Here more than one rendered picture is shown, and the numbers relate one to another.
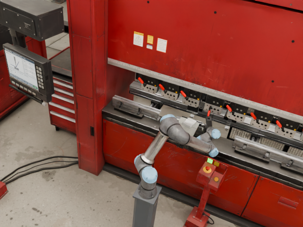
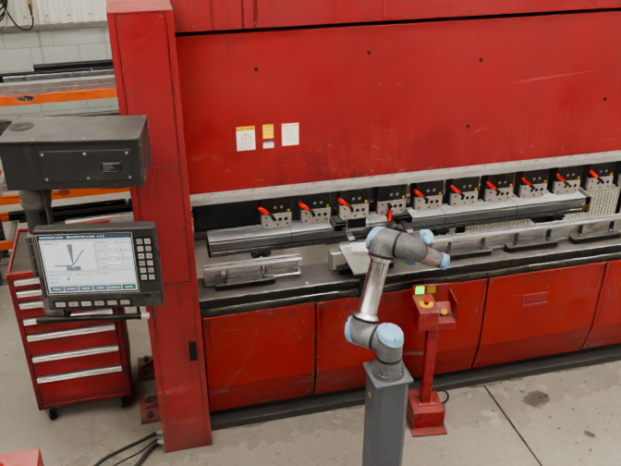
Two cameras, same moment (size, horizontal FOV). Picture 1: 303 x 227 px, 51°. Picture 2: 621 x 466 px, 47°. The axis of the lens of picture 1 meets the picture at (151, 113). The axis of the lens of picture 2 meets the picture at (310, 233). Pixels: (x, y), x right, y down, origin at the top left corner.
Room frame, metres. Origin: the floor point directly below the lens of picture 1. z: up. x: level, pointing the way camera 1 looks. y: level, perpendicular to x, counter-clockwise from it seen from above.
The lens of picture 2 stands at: (-0.31, 1.65, 2.89)
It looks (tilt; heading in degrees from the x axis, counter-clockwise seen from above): 29 degrees down; 327
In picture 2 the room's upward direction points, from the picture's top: straight up
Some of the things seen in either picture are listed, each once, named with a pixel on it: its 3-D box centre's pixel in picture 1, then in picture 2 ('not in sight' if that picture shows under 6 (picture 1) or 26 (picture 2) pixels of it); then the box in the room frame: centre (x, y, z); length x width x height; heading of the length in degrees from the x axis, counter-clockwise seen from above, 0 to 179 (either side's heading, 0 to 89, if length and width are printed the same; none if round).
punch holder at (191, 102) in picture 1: (192, 95); (352, 201); (2.31, -0.34, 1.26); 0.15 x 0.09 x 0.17; 70
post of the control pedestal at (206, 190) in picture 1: (204, 199); (428, 361); (1.89, -0.58, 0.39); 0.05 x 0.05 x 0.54; 63
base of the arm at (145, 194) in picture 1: (148, 187); (388, 362); (1.61, -0.04, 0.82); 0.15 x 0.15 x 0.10
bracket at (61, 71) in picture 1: (52, 76); not in sight; (2.48, 0.95, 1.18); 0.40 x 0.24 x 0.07; 70
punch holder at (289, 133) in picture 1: (286, 125); (496, 184); (2.04, -1.09, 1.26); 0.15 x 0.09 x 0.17; 70
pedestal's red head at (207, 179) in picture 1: (212, 173); (433, 307); (1.89, -0.58, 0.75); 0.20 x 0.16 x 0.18; 63
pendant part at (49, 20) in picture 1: (33, 53); (91, 228); (2.25, 0.99, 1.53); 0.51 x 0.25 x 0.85; 61
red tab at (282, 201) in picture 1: (287, 203); (535, 300); (1.80, -1.27, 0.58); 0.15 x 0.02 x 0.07; 70
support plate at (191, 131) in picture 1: (185, 129); (363, 259); (2.16, -0.31, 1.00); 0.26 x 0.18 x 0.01; 160
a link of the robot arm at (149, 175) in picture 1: (149, 177); (388, 341); (1.61, -0.04, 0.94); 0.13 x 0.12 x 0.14; 25
